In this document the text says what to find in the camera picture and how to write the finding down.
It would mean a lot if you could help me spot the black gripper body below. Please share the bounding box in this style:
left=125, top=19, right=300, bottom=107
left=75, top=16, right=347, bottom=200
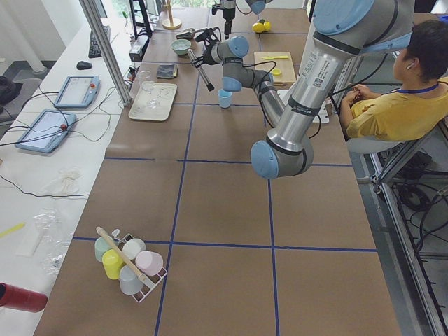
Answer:
left=194, top=27, right=222, bottom=67

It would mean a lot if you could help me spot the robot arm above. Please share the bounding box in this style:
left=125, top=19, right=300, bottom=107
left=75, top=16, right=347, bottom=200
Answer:
left=211, top=0, right=270, bottom=39
left=191, top=1, right=414, bottom=179

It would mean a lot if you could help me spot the wooden cup tree stand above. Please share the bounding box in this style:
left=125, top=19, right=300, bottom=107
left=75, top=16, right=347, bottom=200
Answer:
left=162, top=0, right=182, bottom=30

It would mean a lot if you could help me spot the whole yellow lemon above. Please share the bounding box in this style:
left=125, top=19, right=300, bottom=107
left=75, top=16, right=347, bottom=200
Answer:
left=263, top=21, right=271, bottom=32

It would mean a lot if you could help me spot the blue plastic cup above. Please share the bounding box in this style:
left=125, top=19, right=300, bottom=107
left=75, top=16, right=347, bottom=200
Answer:
left=218, top=89, right=232, bottom=109

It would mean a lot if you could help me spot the white cup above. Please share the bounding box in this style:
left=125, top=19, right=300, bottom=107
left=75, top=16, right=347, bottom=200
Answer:
left=122, top=238, right=146, bottom=260

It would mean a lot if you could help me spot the pink cup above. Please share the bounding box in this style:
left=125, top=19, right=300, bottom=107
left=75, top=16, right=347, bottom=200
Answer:
left=135, top=251, right=164, bottom=276

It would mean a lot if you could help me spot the green cup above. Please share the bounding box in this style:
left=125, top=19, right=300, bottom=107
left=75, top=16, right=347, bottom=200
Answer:
left=94, top=237, right=111, bottom=263

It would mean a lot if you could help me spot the yellow cup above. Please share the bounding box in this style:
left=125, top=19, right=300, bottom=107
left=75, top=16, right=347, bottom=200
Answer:
left=101, top=249, right=124, bottom=280

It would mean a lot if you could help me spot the grey cup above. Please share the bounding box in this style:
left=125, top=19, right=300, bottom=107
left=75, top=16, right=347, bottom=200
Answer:
left=119, top=265, right=144, bottom=295

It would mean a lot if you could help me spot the steel ice scoop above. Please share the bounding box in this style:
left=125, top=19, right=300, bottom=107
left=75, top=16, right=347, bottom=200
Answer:
left=176, top=27, right=207, bottom=40

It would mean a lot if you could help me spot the green bowl of ice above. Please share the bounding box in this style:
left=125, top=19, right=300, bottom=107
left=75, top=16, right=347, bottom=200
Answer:
left=171, top=38, right=191, bottom=55

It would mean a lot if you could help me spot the grey yellow folded cloth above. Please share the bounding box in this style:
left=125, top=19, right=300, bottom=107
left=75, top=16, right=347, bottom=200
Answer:
left=157, top=64, right=178, bottom=79

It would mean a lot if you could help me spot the wooden cutting board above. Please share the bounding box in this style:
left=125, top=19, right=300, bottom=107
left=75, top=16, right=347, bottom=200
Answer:
left=254, top=51, right=297, bottom=85

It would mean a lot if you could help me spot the yellow plastic knife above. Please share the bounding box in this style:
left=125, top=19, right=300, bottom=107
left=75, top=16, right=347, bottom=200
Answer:
left=261, top=55, right=289, bottom=60

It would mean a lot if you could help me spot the clear wine glass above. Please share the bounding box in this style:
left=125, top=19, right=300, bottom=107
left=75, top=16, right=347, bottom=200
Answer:
left=137, top=70, right=159, bottom=109

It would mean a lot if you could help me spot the cream bear tray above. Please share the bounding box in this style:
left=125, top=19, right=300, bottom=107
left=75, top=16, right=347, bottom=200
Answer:
left=128, top=83, right=177, bottom=122

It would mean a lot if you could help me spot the black keyboard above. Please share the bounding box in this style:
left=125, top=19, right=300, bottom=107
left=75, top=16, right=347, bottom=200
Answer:
left=88, top=26, right=111, bottom=59

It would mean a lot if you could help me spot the black computer mouse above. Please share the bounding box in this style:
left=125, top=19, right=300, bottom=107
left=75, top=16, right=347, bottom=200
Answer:
left=76, top=61, right=92, bottom=70

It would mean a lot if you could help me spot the upper teach pendant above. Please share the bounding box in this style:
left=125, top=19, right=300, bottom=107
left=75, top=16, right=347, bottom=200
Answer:
left=53, top=76, right=101, bottom=109

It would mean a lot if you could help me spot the teach pendant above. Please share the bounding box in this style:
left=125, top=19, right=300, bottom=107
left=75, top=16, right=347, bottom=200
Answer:
left=15, top=109, right=77, bottom=153
left=53, top=76, right=101, bottom=109

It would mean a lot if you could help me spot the lower teach pendant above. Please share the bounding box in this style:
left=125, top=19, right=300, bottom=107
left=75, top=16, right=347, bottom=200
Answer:
left=15, top=109, right=77, bottom=153

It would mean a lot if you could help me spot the person in yellow shirt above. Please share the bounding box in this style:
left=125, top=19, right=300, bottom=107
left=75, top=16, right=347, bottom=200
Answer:
left=339, top=20, right=447, bottom=141

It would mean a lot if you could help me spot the red bottle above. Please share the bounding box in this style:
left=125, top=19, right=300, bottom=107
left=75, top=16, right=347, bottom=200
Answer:
left=1, top=283, right=48, bottom=313

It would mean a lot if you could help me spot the aluminium frame post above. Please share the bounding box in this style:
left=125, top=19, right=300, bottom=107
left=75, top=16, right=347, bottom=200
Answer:
left=79, top=0, right=132, bottom=106

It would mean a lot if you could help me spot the white wire cup rack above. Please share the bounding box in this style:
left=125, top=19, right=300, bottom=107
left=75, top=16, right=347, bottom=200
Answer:
left=96, top=227, right=167, bottom=303

